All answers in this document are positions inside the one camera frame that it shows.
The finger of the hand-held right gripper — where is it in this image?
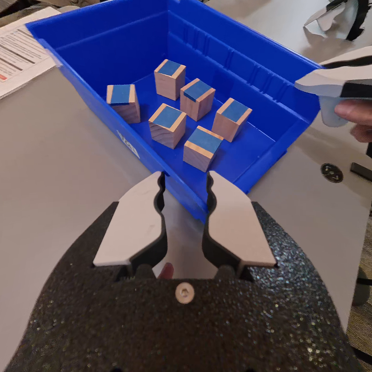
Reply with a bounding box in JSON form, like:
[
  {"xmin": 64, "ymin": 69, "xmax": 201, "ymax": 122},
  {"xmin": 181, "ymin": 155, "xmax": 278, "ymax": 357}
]
[
  {"xmin": 294, "ymin": 65, "xmax": 372, "ymax": 98},
  {"xmin": 318, "ymin": 46, "xmax": 372, "ymax": 69}
]

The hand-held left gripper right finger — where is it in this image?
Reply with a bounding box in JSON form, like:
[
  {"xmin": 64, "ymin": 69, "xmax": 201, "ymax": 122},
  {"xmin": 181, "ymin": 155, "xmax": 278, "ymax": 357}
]
[{"xmin": 202, "ymin": 170, "xmax": 278, "ymax": 280}]

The black stand foot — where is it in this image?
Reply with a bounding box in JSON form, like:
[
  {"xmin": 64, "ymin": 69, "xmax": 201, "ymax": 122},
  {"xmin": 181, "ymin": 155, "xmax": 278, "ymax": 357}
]
[{"xmin": 350, "ymin": 162, "xmax": 372, "ymax": 181}]

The person's right hand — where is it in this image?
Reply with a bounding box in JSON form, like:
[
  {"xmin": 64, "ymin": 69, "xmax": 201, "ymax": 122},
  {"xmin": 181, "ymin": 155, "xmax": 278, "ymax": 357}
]
[{"xmin": 334, "ymin": 99, "xmax": 372, "ymax": 143}]

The round black table grommet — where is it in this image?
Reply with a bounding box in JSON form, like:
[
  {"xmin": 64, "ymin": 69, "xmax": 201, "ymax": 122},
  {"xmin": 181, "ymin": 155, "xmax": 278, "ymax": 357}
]
[{"xmin": 321, "ymin": 163, "xmax": 344, "ymax": 183}]

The person's left hand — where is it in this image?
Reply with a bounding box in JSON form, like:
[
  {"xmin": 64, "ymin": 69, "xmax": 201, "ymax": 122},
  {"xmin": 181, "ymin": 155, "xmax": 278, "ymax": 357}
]
[{"xmin": 158, "ymin": 262, "xmax": 175, "ymax": 279}]

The cluster of wooden cubes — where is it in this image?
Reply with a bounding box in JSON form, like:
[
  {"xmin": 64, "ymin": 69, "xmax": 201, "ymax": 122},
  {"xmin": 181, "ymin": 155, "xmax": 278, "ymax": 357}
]
[{"xmin": 107, "ymin": 59, "xmax": 253, "ymax": 149}]

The printed paper sheet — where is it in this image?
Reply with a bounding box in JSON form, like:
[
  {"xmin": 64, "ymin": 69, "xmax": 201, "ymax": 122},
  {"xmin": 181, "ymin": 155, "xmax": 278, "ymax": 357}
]
[{"xmin": 0, "ymin": 6, "xmax": 63, "ymax": 100}]

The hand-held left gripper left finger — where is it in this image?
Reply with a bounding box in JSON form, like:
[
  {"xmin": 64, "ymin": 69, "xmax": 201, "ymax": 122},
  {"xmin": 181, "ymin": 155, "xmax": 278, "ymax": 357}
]
[{"xmin": 92, "ymin": 170, "xmax": 169, "ymax": 269}]

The grey and black tool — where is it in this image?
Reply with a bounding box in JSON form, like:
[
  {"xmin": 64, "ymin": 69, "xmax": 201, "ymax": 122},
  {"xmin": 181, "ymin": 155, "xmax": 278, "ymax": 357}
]
[{"xmin": 303, "ymin": 0, "xmax": 367, "ymax": 41}]

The blue plastic bin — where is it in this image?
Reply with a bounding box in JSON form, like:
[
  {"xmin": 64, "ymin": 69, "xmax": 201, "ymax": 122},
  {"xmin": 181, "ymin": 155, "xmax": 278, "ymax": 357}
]
[{"xmin": 26, "ymin": 0, "xmax": 324, "ymax": 224}]

